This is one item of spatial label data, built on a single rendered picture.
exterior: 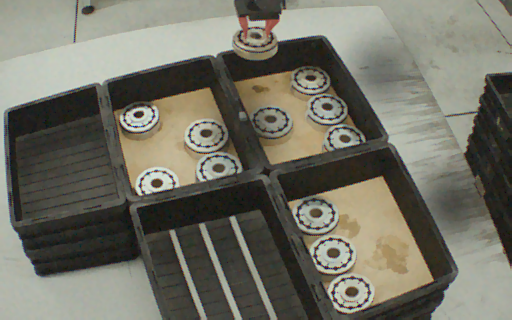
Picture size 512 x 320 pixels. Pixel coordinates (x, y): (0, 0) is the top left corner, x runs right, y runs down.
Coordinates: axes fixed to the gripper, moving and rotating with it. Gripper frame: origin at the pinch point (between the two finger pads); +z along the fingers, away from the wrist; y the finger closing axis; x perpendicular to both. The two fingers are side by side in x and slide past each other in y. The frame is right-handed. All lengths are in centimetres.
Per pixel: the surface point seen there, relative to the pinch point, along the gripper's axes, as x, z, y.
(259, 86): 3.6, 20.5, 2.5
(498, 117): 10, 49, 94
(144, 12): 162, 104, -23
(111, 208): -36, 12, -37
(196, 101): 1.1, 20.9, -13.9
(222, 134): -13.8, 18.0, -9.8
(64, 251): -38, 24, -52
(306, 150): -19.5, 20.5, 8.8
